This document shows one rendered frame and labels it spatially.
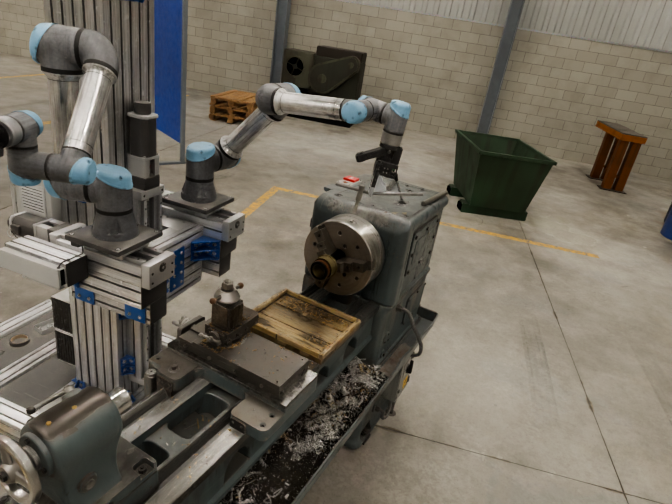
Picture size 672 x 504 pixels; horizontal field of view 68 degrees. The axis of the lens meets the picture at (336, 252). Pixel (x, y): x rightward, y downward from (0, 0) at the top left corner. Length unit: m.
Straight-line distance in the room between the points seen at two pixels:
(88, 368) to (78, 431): 1.41
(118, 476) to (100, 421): 0.18
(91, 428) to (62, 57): 1.06
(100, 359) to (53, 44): 1.34
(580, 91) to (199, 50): 8.61
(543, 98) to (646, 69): 1.97
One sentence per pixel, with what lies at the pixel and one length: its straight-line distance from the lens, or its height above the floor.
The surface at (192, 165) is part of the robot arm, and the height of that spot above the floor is 1.32.
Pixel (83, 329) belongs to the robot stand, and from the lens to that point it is 2.44.
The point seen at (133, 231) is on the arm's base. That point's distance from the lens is 1.83.
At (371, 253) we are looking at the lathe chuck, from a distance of 1.91.
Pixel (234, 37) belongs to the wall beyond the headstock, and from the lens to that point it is 12.69.
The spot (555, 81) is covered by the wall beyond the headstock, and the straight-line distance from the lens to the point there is 11.94.
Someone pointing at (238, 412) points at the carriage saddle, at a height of 0.90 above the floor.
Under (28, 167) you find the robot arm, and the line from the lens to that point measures 1.56.
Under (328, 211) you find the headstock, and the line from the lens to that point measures 2.13.
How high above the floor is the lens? 1.93
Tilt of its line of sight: 24 degrees down
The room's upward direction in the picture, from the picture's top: 9 degrees clockwise
